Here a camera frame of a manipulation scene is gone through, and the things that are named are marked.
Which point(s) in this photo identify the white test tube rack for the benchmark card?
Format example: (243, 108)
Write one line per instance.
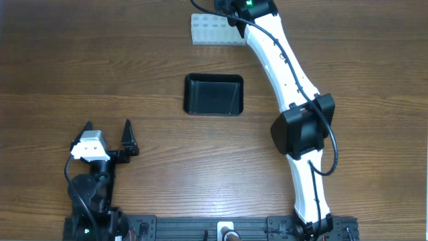
(210, 33)

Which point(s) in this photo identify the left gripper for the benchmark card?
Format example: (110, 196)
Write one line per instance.
(122, 155)

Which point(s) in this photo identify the mounting rail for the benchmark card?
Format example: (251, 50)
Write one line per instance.
(187, 229)

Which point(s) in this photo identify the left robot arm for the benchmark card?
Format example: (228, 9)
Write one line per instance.
(85, 190)

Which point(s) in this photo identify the clear test tube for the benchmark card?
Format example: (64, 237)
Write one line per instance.
(235, 97)
(196, 97)

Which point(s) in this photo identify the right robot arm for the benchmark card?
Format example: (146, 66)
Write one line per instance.
(281, 63)

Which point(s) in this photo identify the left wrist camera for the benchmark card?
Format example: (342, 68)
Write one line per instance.
(90, 147)

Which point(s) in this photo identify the black tray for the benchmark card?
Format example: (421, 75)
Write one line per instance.
(214, 97)

